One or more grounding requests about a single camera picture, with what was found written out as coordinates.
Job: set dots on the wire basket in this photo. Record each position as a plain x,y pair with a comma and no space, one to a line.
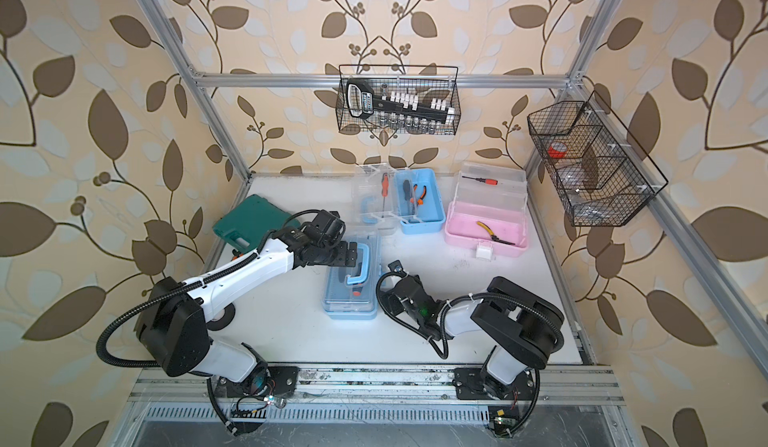
608,174
421,77

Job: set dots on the orange handled pliers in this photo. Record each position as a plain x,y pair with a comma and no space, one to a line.
419,194

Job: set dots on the green tool case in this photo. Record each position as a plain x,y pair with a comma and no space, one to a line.
244,227

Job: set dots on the yellow handled pliers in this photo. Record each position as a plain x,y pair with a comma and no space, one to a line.
493,236

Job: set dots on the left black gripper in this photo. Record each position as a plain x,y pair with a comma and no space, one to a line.
342,259

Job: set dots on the orange screwdriver far box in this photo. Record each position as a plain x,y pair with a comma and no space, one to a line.
385,186

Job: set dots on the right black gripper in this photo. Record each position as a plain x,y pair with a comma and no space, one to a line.
392,300

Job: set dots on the blue toolbox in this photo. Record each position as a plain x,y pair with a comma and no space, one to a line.
427,219
338,302

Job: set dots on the black handled screwdriver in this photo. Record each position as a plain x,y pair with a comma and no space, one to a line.
408,197

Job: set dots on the back wire basket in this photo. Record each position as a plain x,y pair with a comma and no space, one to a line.
421,77

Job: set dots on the black socket set holder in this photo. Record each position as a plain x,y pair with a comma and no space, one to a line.
373,100

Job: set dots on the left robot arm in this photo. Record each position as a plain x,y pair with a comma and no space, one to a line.
172,325

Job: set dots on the pink toolbox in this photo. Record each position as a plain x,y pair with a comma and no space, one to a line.
502,207

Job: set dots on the right wire basket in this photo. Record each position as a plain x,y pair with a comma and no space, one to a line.
608,174

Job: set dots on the red small screwdriver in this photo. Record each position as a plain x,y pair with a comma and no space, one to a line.
483,180

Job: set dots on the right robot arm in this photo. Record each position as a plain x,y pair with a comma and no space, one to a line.
525,329

